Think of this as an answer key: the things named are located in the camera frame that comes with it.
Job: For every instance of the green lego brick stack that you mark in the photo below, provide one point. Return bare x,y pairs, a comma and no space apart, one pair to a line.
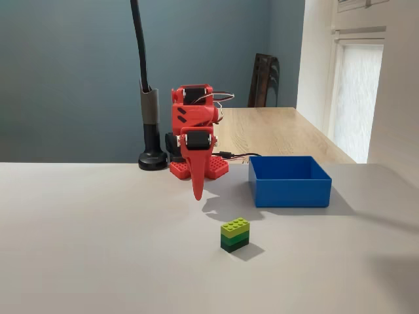
235,235

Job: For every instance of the red robot arm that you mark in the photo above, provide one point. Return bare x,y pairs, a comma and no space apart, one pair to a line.
196,112

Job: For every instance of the blue plastic bin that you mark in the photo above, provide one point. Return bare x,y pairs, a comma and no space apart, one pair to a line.
291,193

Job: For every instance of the black table clamp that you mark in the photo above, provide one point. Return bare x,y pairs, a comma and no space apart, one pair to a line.
170,144

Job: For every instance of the black gooseneck stand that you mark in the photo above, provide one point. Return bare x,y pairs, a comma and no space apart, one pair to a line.
152,137

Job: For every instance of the light wooden table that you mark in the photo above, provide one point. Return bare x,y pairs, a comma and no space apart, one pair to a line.
278,131

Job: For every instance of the white framed window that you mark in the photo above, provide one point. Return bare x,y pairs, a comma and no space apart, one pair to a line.
357,98

